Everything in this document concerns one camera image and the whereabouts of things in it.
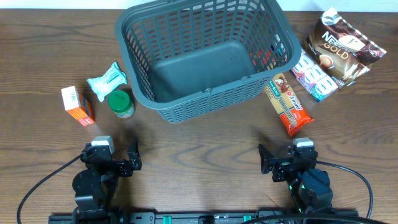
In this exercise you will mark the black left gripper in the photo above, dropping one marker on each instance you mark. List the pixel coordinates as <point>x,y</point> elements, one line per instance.
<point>126,169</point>

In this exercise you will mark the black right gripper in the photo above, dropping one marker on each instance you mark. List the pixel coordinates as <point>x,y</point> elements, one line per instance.
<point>277,166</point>

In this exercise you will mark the orange San Remo spaghetti pack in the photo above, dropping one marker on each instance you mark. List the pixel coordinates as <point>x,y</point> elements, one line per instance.
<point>287,105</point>

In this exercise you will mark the green lid glass jar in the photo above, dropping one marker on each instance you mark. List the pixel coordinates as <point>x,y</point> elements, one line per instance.
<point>121,104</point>

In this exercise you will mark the orange and white carton box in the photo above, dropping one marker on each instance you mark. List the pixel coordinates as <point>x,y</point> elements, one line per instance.
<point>77,106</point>

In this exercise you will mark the Kleenex tissue multipack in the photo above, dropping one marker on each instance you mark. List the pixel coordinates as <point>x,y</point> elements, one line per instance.
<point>310,75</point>

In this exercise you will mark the grey plastic shopping basket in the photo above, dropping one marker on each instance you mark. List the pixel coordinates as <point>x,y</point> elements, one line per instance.
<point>189,58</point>

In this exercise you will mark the brown Nescafe Gold coffee bag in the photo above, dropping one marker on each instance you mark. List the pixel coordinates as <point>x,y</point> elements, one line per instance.
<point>341,50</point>

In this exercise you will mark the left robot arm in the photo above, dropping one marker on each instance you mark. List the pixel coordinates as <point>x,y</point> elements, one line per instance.
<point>96,186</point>

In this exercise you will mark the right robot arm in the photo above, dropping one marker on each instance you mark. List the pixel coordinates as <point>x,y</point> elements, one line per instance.
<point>309,187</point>

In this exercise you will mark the teal wet wipes packet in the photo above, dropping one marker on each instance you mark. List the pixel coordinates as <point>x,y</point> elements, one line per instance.
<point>104,85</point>

